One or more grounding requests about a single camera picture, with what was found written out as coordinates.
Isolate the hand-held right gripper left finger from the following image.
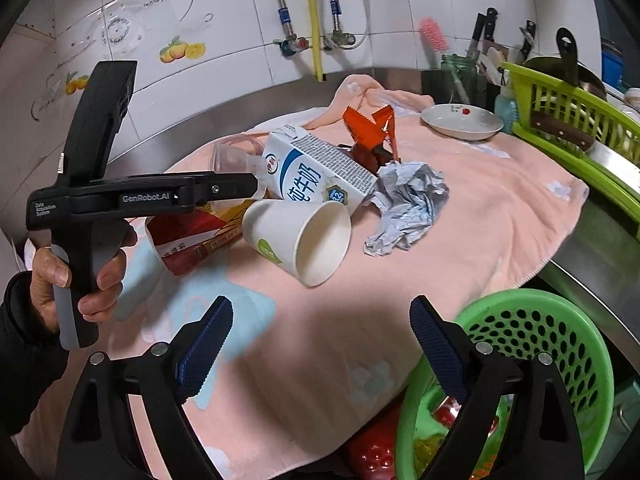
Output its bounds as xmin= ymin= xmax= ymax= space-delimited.
xmin=56 ymin=296 xmax=234 ymax=480

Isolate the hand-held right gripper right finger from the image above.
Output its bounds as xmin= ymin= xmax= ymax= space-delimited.
xmin=409 ymin=295 xmax=586 ymax=480

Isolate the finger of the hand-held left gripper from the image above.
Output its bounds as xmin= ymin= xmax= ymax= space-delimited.
xmin=172 ymin=172 xmax=259 ymax=208

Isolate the white paper cup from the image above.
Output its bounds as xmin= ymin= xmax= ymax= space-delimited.
xmin=241 ymin=199 xmax=353 ymax=289

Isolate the red yellow snack bag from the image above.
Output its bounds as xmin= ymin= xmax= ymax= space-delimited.
xmin=145 ymin=200 xmax=262 ymax=277

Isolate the white blue milk carton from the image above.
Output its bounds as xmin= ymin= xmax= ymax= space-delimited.
xmin=261 ymin=125 xmax=379 ymax=212

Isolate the green plastic basket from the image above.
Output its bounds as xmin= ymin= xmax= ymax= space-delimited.
xmin=395 ymin=287 xmax=615 ymax=480

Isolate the white paper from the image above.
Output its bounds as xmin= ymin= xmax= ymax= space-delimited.
xmin=362 ymin=159 xmax=450 ymax=259

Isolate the orange plastic wrapper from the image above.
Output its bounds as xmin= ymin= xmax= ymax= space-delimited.
xmin=342 ymin=105 xmax=402 ymax=161

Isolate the person's left forearm black sleeve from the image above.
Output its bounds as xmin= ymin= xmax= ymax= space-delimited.
xmin=0 ymin=272 xmax=70 ymax=438

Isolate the person's left hand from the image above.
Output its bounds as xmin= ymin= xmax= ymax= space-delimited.
xmin=30 ymin=225 xmax=139 ymax=331

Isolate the clear plastic cup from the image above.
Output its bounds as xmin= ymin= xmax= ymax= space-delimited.
xmin=212 ymin=135 xmax=267 ymax=196

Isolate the pink towel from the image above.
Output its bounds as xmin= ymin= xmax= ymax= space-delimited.
xmin=107 ymin=74 xmax=591 ymax=467

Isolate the metal water valve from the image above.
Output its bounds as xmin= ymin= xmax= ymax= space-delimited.
xmin=272 ymin=35 xmax=311 ymax=57
xmin=325 ymin=30 xmax=357 ymax=52

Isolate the white plate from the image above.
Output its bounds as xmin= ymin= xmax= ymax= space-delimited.
xmin=420 ymin=103 xmax=505 ymax=142

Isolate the white thin tube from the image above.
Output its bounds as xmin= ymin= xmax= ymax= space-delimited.
xmin=345 ymin=0 xmax=372 ymax=50

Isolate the light blue bottle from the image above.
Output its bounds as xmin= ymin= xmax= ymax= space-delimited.
xmin=494 ymin=85 xmax=519 ymax=134

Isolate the pink brush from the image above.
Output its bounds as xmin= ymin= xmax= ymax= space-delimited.
xmin=419 ymin=17 xmax=472 ymax=106

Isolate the green glass jar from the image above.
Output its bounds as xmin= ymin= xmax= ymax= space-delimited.
xmin=440 ymin=54 xmax=479 ymax=107

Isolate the green plastic dish rack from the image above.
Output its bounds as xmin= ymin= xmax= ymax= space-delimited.
xmin=501 ymin=60 xmax=640 ymax=242

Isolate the white utensil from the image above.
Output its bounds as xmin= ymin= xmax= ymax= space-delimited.
xmin=477 ymin=46 xmax=507 ymax=84

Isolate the white bowl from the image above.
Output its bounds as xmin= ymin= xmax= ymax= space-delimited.
xmin=622 ymin=87 xmax=640 ymax=122

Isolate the blue lidded jar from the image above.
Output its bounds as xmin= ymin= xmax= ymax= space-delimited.
xmin=600 ymin=37 xmax=624 ymax=92

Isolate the yellow hose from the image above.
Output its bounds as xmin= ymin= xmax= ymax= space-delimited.
xmin=305 ymin=0 xmax=327 ymax=84

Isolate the wooden handled cleaver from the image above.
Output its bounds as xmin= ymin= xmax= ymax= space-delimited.
xmin=530 ymin=110 xmax=597 ymax=154

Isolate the black handled pan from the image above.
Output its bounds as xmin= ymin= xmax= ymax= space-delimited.
xmin=521 ymin=27 xmax=609 ymax=102

